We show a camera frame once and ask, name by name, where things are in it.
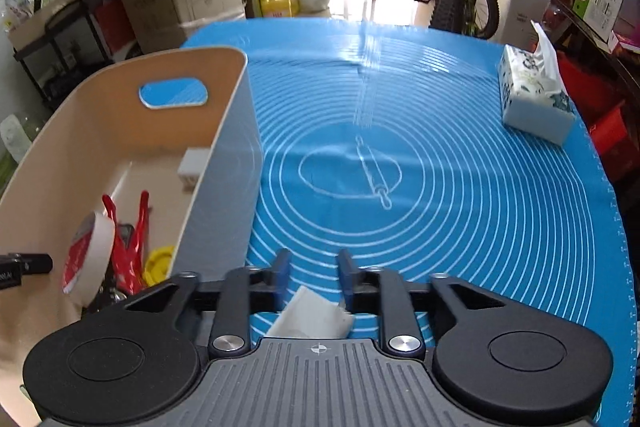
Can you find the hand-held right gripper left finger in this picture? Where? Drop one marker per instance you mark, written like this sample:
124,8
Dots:
282,277

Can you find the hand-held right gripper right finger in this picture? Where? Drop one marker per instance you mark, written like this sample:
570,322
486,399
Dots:
345,277

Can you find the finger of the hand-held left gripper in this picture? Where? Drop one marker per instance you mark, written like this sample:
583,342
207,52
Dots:
35,264

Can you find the white rigid block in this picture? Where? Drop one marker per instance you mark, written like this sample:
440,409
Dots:
310,314

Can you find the white masking tape roll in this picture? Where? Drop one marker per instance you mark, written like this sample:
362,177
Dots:
87,252

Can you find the beige plastic basin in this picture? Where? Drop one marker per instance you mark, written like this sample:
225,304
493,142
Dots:
50,147

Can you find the yellow plastic toy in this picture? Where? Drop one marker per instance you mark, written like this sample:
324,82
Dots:
159,264

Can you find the white plug adapter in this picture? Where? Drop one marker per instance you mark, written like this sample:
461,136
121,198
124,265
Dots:
192,167

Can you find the green plastic container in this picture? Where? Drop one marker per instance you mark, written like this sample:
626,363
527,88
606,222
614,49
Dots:
7,167

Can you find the blue silicone baking mat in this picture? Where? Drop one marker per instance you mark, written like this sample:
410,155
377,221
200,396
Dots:
450,217

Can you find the black shelf cart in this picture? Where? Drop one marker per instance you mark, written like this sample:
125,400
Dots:
65,52

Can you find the open cardboard box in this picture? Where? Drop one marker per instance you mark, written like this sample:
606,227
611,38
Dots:
35,19

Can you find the red cardboard box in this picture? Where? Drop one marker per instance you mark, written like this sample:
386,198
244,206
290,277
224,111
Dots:
110,22

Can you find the patterned tissue pack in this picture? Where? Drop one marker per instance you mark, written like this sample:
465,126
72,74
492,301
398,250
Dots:
530,102

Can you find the green and white box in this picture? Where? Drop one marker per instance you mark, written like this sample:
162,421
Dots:
600,2

